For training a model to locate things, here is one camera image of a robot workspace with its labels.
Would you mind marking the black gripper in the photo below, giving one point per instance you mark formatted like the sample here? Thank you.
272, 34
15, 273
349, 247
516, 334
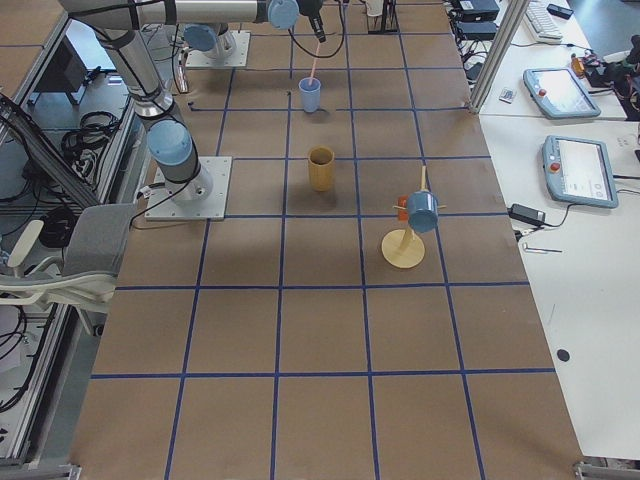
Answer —
314, 21

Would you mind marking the teach pendant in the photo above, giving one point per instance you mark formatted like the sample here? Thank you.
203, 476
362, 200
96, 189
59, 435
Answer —
559, 94
578, 171

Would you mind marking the grey office chair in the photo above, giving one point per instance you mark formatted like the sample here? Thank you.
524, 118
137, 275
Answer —
85, 278

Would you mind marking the black power adapter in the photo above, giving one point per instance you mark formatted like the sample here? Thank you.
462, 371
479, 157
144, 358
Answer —
527, 215

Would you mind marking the black wire mug rack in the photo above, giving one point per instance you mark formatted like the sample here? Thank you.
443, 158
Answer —
387, 23

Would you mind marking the wooden mug tree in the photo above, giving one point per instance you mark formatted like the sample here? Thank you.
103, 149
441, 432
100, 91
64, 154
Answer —
404, 248

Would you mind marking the aluminium frame post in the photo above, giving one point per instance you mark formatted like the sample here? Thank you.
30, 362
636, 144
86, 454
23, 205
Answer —
511, 20

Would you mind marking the teach pendant far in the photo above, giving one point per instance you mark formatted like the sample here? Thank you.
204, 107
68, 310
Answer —
559, 94

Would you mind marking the blue cup on tree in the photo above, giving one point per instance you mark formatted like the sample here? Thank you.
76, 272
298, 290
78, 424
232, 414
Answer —
422, 210

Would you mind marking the pink chopstick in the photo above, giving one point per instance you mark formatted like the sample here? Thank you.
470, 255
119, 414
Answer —
314, 64

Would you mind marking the bamboo chopstick holder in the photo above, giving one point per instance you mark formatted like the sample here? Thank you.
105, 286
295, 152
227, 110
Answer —
321, 162

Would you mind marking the light blue plastic cup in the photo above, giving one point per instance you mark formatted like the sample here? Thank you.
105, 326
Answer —
310, 93

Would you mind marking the white mug far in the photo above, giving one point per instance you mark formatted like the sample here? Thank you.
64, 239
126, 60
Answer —
374, 8

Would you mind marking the orange cup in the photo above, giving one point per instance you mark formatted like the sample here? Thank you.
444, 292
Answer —
401, 208

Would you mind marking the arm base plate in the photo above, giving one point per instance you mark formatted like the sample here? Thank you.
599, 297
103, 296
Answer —
238, 59
205, 197

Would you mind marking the teach pendant near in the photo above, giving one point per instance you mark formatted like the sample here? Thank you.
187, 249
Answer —
578, 171

